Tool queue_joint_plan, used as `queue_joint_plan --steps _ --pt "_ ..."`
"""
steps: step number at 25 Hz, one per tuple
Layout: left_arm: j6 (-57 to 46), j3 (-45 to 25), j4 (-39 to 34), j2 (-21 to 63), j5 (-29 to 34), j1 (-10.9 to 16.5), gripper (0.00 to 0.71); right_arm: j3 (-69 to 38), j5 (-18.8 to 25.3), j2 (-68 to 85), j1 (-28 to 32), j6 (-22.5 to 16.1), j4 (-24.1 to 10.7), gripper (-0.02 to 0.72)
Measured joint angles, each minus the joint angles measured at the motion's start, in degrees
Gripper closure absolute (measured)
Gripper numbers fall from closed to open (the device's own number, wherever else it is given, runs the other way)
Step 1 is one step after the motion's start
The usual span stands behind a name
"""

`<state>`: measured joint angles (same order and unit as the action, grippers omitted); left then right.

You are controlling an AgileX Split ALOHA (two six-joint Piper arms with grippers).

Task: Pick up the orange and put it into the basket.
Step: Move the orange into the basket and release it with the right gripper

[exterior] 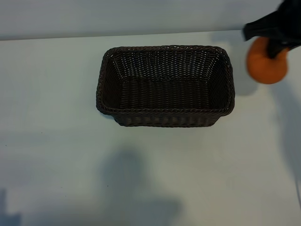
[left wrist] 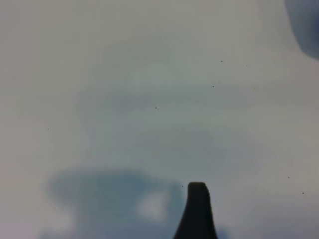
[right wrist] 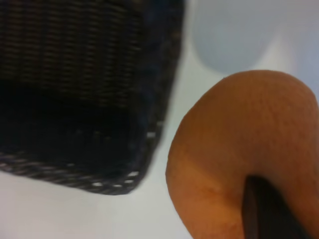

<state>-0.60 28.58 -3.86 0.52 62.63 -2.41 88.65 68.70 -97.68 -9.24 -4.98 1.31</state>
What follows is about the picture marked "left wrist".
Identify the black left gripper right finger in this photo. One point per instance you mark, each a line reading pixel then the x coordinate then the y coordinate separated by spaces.
pixel 211 224

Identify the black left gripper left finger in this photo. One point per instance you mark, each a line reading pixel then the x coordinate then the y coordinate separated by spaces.
pixel 197 214

